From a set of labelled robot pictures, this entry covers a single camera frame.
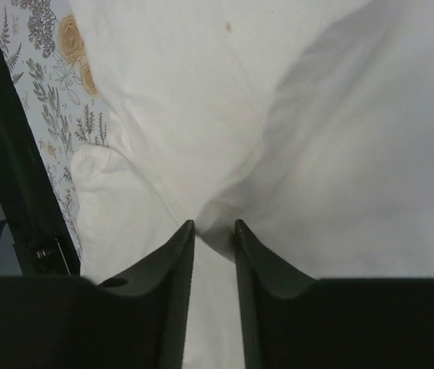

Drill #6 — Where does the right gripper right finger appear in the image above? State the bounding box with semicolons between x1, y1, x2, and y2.
234;220;434;368

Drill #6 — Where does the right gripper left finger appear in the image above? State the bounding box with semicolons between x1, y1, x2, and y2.
0;221;195;368

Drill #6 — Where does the white t shirt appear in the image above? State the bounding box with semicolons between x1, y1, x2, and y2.
71;1;434;368

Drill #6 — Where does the floral patterned table mat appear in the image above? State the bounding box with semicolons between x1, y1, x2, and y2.
0;1;109;253

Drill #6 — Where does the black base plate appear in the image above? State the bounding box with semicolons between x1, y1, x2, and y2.
0;49;80;276

